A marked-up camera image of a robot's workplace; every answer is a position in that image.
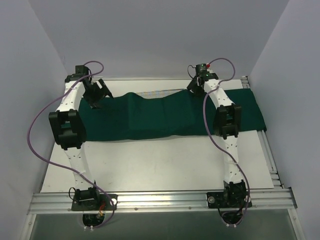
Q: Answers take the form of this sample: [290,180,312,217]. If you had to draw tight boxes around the metal mesh instrument tray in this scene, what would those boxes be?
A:
[136,89,182,99]

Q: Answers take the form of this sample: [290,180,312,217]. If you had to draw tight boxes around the green surgical cloth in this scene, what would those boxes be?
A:
[78,88,268,142]

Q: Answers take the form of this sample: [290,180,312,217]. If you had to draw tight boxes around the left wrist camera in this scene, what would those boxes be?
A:
[75,65,90,76]

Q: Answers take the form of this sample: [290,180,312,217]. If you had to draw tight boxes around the aluminium frame rail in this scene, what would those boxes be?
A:
[27,188,298,214]

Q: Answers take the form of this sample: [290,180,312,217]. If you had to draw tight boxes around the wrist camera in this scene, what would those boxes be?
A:
[195,63,211,75]
[75,65,90,76]

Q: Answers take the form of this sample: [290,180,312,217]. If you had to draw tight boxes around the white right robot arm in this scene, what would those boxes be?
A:
[187,71,247,207]

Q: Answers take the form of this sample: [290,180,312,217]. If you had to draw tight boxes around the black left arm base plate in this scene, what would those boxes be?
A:
[71,193,118,212]

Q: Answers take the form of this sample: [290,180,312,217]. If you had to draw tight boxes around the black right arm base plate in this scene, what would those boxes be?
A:
[206,191,247,209]

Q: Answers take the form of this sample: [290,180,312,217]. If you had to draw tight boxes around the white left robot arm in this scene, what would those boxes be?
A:
[48,64,113,210]

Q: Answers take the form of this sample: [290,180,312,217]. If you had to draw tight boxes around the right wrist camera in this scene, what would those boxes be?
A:
[195,63,211,75]

